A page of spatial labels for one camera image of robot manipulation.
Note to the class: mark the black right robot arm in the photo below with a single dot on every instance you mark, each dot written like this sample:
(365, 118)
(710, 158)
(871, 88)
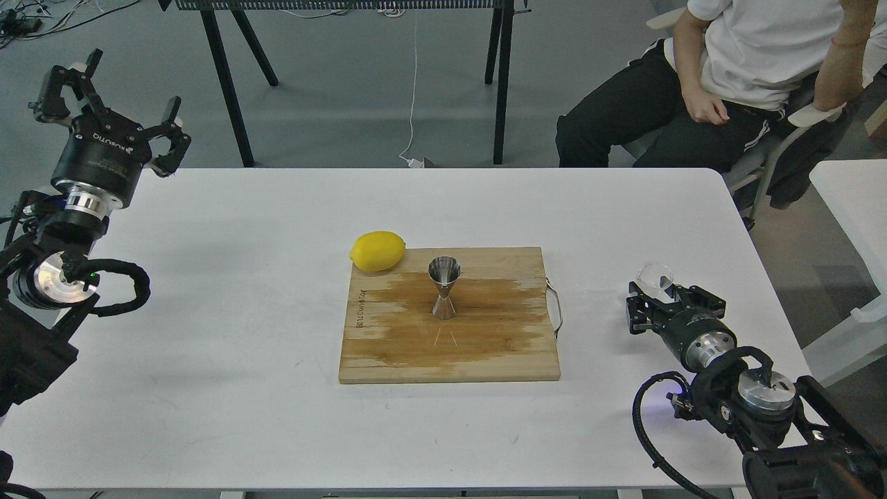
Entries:
(794, 442)

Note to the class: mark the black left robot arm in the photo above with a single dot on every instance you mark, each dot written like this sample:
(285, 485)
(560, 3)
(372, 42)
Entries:
(49, 283)

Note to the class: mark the seated person white shirt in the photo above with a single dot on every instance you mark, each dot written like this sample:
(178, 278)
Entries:
(752, 55)

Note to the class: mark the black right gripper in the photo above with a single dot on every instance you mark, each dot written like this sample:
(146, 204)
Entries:
(690, 324)

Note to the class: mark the yellow lemon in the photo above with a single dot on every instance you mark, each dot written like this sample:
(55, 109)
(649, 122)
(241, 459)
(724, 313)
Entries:
(377, 251)

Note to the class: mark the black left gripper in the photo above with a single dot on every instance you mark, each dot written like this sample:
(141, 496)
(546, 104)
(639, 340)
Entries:
(97, 163)

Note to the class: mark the steel jigger measuring cup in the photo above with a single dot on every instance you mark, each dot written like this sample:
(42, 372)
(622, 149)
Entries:
(444, 272)

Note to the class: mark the wooden cutting board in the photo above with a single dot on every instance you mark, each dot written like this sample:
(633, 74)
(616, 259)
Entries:
(502, 331)

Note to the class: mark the person's hand on lap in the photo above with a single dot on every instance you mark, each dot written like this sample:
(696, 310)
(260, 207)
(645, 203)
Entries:
(704, 107)

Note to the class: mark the clear glass cup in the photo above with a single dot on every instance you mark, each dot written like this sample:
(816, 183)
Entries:
(655, 280)

